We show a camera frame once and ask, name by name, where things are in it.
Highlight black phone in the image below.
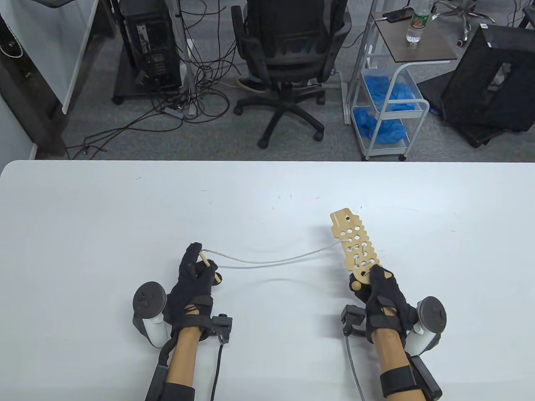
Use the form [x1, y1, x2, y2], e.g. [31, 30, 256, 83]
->
[382, 8, 414, 22]

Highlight black arm strap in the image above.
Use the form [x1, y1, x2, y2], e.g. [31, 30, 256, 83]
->
[161, 380, 196, 401]
[380, 363, 418, 397]

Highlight black computer tower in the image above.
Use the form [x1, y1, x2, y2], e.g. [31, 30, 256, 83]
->
[120, 0, 183, 90]

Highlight blue gloves pile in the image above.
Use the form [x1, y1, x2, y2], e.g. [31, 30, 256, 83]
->
[353, 108, 408, 145]
[364, 75, 422, 112]

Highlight person's left hand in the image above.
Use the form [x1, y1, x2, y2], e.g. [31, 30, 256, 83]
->
[165, 243, 224, 335]

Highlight black left arm strap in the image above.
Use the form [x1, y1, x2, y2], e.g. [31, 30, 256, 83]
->
[161, 380, 196, 401]

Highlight black office chair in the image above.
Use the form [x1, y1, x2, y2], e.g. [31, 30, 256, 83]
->
[231, 0, 352, 149]

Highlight grey white left hand controller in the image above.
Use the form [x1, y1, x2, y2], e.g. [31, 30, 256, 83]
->
[132, 282, 172, 349]

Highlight grey white right hand controller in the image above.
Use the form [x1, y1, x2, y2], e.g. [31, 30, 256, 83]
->
[403, 296, 447, 355]

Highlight silver metal pole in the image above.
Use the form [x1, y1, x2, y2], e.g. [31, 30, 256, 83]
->
[173, 0, 197, 117]

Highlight wooden crocodile lacing toy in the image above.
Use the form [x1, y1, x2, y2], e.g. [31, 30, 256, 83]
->
[330, 208, 393, 287]

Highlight white board panel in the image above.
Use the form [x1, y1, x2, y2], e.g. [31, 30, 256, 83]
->
[0, 0, 101, 114]

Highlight person's right hand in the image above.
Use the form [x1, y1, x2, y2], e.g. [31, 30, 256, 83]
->
[349, 265, 418, 345]

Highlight black flat stand base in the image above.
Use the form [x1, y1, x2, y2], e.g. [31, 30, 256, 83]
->
[417, 74, 519, 149]

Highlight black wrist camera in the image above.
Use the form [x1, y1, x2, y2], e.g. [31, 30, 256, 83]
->
[201, 313, 233, 345]
[341, 304, 368, 337]

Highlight person's right forearm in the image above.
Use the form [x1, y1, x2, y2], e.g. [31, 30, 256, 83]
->
[372, 328, 412, 376]

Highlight white rope with wooden needle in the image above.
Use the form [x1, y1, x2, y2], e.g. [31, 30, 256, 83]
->
[198, 240, 362, 292]

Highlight black left forearm box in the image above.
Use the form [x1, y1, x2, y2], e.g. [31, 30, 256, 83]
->
[145, 363, 170, 401]

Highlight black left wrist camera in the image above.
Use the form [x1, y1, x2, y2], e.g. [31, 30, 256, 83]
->
[201, 313, 233, 345]

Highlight clear plastic water bottle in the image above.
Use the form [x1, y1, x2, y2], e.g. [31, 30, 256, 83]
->
[405, 0, 432, 44]

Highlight black right forearm box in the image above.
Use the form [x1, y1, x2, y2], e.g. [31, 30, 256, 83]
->
[410, 354, 443, 401]

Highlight tangle of black cables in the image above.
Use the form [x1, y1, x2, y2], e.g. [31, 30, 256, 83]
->
[67, 0, 251, 159]

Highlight black right arm strap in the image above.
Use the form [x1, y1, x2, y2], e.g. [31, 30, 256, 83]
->
[380, 363, 418, 397]

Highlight chrome chair base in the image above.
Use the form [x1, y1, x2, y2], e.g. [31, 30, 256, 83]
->
[431, 0, 498, 46]

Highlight brown side table top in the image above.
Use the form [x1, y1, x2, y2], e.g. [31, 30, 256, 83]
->
[372, 12, 459, 63]

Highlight grey white hand controller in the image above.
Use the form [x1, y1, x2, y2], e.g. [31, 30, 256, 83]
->
[132, 282, 172, 349]
[403, 296, 447, 355]

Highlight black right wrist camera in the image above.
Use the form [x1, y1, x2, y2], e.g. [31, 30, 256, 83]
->
[341, 304, 368, 337]

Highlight grey left wrist cable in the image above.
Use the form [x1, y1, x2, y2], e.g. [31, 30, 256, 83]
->
[209, 343, 226, 401]

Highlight black mesh box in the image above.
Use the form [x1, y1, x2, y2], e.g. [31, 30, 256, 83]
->
[441, 24, 535, 134]

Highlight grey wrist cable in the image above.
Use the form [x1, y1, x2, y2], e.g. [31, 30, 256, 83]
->
[209, 343, 226, 401]
[344, 334, 364, 401]

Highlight person's left forearm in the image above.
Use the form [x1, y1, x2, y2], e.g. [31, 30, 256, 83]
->
[167, 326, 201, 387]

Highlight black wheeled platform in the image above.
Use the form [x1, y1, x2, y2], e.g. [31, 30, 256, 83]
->
[112, 54, 184, 105]

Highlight grey right wrist cable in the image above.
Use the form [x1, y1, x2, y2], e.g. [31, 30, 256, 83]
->
[344, 334, 364, 401]

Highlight white rolling cart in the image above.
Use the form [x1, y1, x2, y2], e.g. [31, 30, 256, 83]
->
[344, 8, 430, 161]

